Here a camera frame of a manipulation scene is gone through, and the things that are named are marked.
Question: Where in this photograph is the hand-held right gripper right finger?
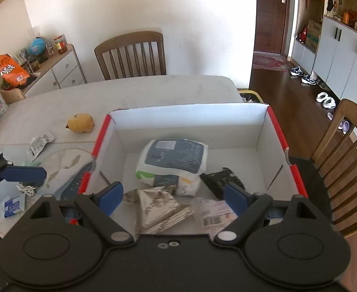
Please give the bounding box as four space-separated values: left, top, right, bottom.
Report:
214 183 331 245

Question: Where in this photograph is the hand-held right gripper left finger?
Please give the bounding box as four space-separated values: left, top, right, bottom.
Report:
29 182 135 247

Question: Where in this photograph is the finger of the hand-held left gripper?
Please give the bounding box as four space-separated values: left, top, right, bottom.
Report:
0 152 47 193

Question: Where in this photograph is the pink white barcode packet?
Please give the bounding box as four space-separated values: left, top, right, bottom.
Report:
195 197 238 228

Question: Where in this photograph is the black snack packet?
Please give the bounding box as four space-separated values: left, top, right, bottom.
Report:
200 167 246 200

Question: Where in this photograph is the silver foil packet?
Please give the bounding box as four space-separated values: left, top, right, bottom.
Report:
124 185 197 238

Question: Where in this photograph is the white grey tissue pack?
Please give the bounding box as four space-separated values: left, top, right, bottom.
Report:
135 139 209 198

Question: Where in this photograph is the red cardboard box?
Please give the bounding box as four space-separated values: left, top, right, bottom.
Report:
79 103 309 238

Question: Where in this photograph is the white desktop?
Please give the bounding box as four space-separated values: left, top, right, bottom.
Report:
0 74 240 241

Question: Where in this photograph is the blue white small carton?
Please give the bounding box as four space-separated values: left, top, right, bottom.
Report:
4 194 27 219

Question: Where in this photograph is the white barcode sachet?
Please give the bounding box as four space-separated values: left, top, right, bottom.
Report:
26 132 55 160

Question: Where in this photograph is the yellow toy pig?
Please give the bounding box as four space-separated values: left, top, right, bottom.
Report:
66 113 95 134

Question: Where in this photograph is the orange snack bag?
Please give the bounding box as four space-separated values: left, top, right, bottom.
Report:
0 54 31 89

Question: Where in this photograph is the black bin yellow rim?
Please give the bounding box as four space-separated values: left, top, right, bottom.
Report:
237 89 262 103

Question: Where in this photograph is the white drawer sideboard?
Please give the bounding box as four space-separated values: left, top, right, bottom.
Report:
23 43 87 98

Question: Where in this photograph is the blue globe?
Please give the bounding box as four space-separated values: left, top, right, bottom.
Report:
26 37 47 57

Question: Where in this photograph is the red sauce jar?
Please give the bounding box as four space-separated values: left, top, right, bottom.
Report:
54 34 67 54

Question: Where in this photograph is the wooden chair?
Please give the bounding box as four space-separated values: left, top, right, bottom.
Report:
288 98 357 239
94 31 167 81

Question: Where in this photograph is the patterned rug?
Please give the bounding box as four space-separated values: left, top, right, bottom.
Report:
252 52 290 72

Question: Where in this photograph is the dark brown door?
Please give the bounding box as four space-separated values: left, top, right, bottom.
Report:
254 0 297 56

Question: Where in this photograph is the white cord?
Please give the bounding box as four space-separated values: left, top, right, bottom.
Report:
16 182 36 197

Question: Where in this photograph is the grey wooden wall cabinet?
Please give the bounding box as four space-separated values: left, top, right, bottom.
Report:
291 0 357 113

